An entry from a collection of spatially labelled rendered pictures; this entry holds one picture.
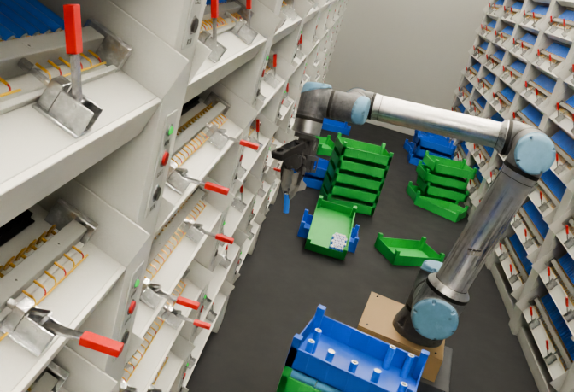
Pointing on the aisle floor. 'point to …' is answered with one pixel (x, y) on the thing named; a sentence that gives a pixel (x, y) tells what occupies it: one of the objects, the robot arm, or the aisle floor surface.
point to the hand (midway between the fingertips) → (286, 194)
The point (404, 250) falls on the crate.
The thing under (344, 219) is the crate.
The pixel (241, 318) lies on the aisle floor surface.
